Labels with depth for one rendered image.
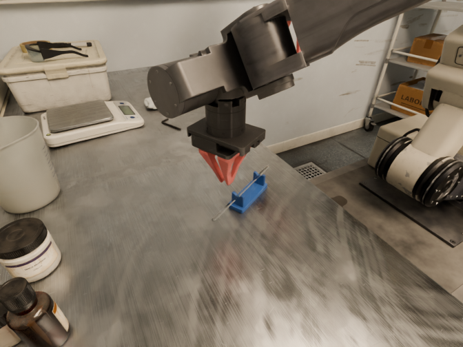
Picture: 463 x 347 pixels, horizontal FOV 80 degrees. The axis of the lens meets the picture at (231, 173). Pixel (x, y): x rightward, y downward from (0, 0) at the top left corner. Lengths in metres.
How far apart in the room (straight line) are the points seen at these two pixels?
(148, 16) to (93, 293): 1.23
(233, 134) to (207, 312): 0.25
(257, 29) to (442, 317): 0.43
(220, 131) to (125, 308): 0.28
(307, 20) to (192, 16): 1.27
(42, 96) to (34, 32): 0.40
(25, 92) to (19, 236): 0.67
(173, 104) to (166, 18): 1.20
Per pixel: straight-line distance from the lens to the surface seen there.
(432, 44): 2.49
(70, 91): 1.09
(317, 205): 0.58
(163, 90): 0.32
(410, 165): 1.05
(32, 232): 0.50
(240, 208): 0.53
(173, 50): 1.53
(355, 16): 0.30
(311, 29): 0.30
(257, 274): 0.45
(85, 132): 0.84
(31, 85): 1.09
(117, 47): 1.46
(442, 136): 1.07
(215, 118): 0.37
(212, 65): 0.31
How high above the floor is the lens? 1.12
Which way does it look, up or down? 36 degrees down
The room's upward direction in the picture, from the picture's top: straight up
